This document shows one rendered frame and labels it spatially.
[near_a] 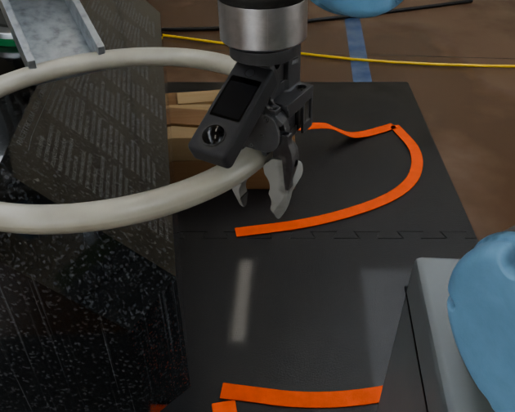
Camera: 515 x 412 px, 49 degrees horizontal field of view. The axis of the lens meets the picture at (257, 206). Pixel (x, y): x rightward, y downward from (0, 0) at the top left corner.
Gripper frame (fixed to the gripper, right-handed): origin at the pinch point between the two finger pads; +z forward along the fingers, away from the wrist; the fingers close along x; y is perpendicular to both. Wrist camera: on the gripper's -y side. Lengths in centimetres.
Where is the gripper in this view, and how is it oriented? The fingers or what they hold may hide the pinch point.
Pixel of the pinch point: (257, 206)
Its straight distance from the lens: 69.1
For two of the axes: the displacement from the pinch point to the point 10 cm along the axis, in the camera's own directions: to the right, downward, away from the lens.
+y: 5.2, -5.2, 6.8
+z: 0.3, 8.0, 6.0
